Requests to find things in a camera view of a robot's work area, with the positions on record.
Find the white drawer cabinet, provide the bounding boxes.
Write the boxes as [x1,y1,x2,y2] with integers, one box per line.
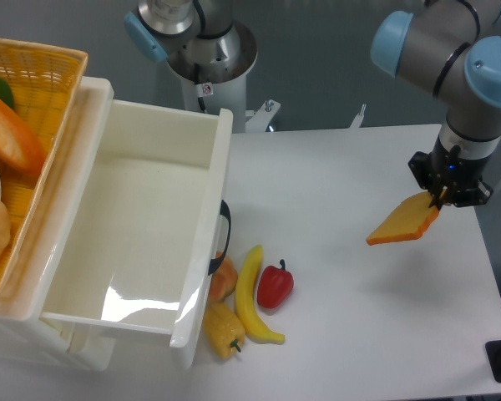
[0,76,201,373]

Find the red toy bell pepper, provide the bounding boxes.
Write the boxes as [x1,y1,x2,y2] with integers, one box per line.
[257,259,294,309]

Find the left silver robot arm base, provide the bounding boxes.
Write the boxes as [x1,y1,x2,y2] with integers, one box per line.
[123,0,259,114]

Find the yellow wicker basket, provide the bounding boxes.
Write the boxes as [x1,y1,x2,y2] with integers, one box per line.
[0,38,89,296]

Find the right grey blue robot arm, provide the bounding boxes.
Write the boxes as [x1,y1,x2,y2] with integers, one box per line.
[371,1,501,208]

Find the yellow toy banana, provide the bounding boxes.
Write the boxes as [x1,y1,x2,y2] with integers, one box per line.
[235,245,285,345]

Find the orange toy peach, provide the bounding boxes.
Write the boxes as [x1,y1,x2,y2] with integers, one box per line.
[207,256,238,303]

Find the black drawer handle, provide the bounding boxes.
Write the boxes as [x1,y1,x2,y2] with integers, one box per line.
[208,200,232,276]

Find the yellow toy bell pepper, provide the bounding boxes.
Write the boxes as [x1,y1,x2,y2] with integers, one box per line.
[203,302,245,359]

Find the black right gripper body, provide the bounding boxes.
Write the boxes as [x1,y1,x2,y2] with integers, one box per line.
[408,150,493,207]

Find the open upper white drawer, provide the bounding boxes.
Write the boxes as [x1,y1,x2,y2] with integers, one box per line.
[43,100,233,350]

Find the orange toast bread slice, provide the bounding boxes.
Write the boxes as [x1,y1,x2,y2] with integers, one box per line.
[366,192,439,246]

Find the orange baguette loaf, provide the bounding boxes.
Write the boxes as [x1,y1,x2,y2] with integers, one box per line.
[0,100,46,176]

